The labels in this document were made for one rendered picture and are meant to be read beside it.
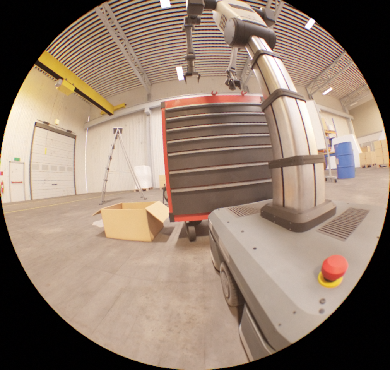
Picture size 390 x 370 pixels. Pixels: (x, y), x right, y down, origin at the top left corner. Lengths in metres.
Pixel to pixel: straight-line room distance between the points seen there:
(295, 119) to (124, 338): 0.76
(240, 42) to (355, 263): 0.75
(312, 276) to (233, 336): 0.28
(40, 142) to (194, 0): 10.68
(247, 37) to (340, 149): 3.68
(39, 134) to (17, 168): 2.75
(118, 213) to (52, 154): 10.39
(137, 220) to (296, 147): 0.95
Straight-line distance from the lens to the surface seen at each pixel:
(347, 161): 4.05
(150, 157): 9.31
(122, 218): 1.04
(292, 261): 0.26
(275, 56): 0.60
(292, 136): 0.39
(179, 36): 9.28
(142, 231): 0.99
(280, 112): 0.43
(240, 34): 0.67
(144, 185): 7.22
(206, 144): 0.79
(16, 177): 10.02
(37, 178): 10.47
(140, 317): 0.52
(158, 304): 0.54
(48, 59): 8.61
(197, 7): 0.93
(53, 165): 11.19
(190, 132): 0.82
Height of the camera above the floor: 0.41
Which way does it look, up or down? 1 degrees up
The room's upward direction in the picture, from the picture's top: 6 degrees counter-clockwise
